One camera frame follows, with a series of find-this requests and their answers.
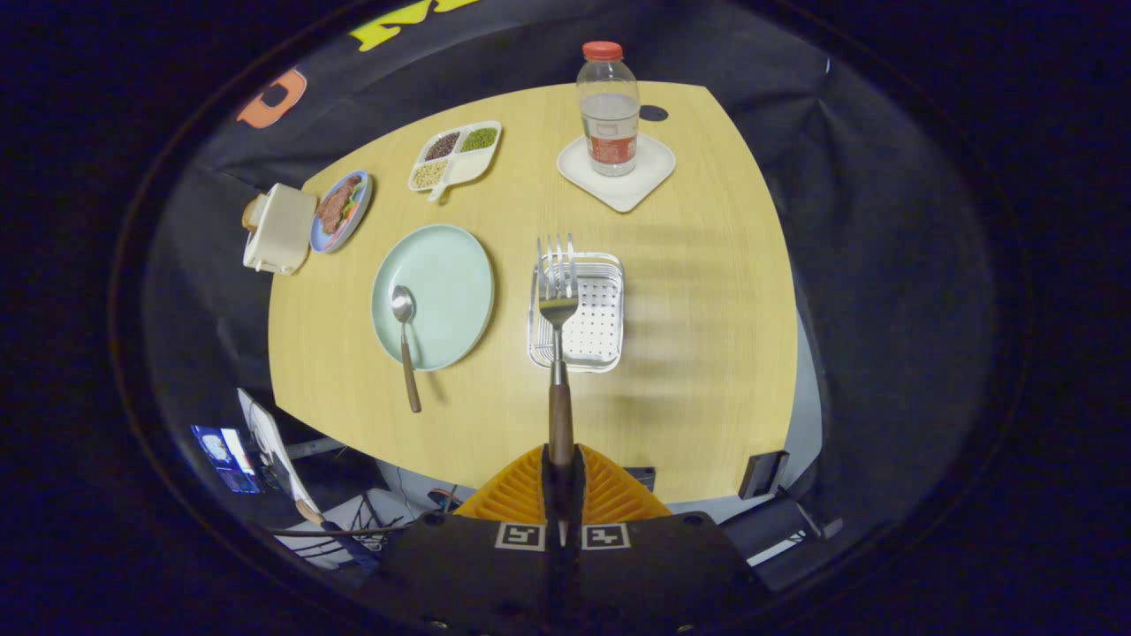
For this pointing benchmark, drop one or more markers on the bread slice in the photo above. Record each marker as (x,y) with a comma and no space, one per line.
(252,215)

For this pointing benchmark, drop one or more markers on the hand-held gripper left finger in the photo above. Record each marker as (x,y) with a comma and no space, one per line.
(477,574)

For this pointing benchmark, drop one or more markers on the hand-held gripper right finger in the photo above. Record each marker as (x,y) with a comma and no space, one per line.
(654,574)

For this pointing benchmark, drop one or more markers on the white tilted board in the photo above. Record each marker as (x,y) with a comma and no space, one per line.
(269,442)

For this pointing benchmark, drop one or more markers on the white divided snack tray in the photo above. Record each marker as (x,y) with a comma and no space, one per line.
(464,168)

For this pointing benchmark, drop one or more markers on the black table grommet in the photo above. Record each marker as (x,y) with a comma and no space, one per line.
(654,113)

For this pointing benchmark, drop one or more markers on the white toaster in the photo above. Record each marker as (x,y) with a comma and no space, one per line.
(283,230)

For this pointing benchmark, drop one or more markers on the perforated metal basket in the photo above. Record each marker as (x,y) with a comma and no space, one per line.
(596,327)

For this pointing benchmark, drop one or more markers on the white square coaster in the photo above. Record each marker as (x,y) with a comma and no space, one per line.
(632,190)

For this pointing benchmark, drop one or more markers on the blue plate with food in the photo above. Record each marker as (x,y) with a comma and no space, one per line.
(340,212)

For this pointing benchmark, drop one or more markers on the clear water bottle red cap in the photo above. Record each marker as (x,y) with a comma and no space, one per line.
(608,115)

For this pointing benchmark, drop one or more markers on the light green round plate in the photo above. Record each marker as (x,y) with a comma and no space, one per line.
(451,283)

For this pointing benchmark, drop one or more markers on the computer screen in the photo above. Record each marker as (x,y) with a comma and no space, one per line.
(225,455)

